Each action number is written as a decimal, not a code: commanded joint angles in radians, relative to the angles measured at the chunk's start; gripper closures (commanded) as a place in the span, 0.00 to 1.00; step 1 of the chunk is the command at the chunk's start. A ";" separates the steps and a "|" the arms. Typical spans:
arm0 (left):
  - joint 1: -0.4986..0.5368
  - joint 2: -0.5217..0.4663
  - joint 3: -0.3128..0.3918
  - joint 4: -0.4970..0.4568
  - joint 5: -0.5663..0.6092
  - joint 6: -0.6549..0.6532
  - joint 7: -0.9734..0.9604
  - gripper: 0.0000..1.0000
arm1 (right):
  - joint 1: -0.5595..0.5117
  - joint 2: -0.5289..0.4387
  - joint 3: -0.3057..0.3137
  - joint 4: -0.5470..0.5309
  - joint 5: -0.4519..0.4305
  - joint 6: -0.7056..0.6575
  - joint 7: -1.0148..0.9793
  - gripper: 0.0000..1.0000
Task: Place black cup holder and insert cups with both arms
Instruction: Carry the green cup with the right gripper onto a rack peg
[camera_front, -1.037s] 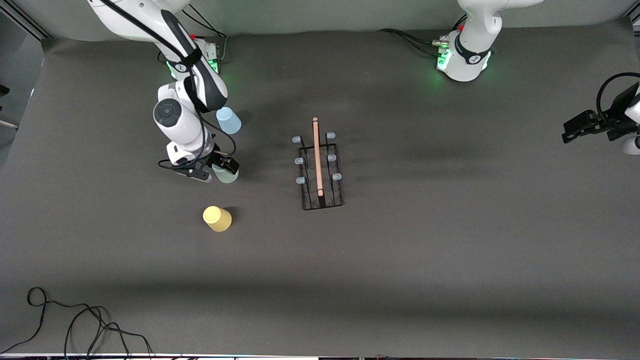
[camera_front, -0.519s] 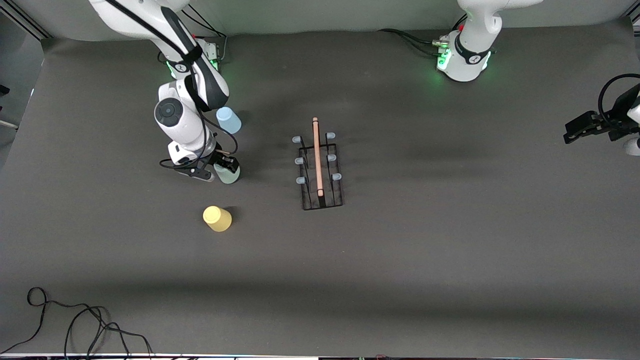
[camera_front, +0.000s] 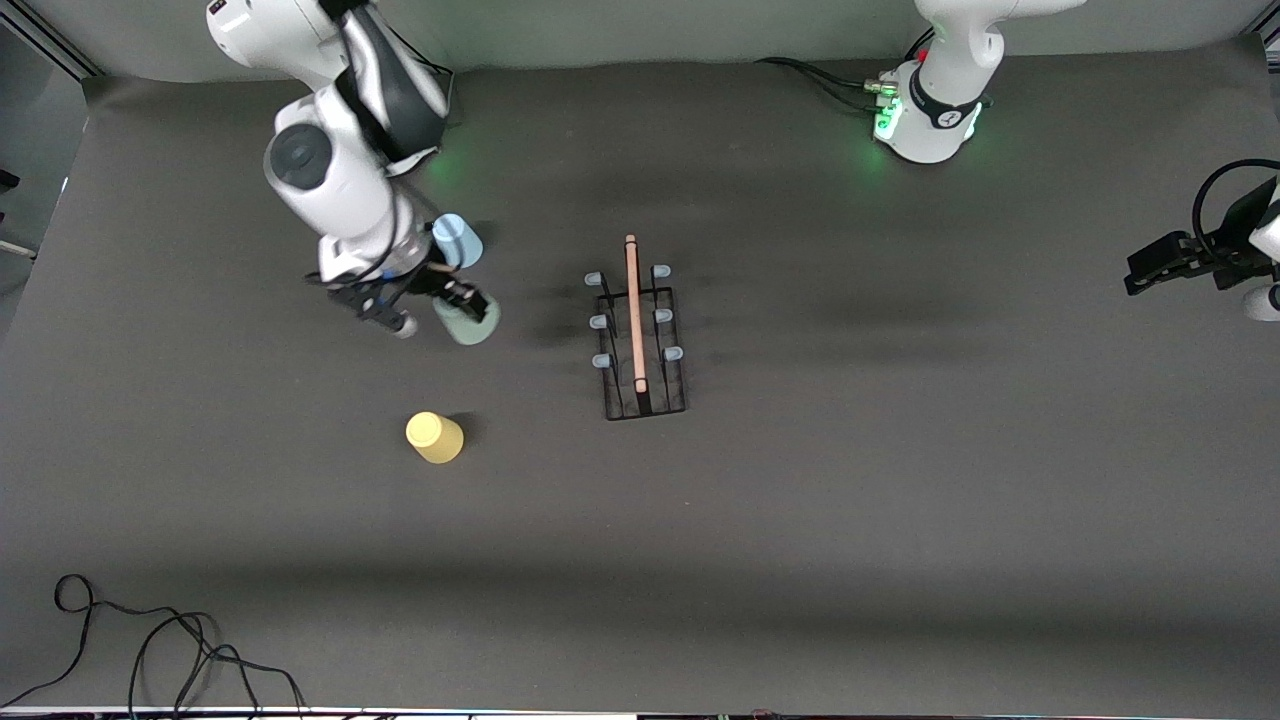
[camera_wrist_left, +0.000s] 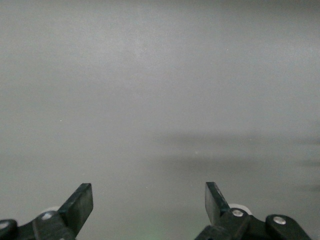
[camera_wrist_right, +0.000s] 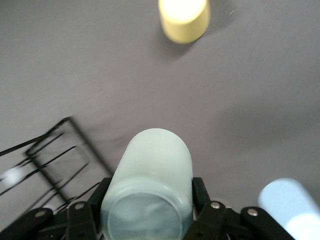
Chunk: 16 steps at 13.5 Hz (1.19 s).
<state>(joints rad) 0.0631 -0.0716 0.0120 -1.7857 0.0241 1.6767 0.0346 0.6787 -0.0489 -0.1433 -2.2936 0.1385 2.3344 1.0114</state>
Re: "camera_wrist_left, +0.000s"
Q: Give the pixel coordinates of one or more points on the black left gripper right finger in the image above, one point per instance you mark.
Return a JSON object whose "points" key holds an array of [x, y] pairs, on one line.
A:
{"points": [[213, 202]]}

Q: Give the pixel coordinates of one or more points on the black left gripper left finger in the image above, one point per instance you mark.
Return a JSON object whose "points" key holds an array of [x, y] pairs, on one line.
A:
{"points": [[79, 205]]}

